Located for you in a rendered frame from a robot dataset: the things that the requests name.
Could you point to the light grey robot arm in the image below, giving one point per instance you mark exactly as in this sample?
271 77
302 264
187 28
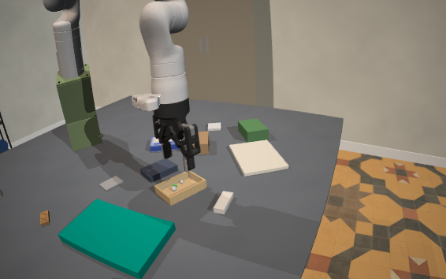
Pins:
156 22

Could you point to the beige flat board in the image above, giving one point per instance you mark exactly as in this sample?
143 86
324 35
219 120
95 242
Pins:
257 157

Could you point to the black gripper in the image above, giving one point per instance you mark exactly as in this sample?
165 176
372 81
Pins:
177 130

